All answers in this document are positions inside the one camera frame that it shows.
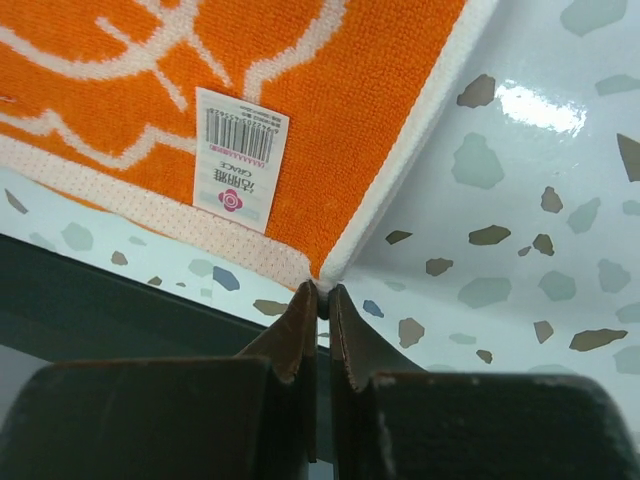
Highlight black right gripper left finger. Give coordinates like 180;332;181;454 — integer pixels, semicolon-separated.
1;282;318;479

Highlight orange patterned cream towel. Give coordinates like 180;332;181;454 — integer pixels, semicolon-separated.
1;1;496;291

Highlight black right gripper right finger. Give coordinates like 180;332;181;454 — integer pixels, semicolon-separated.
328;286;639;479

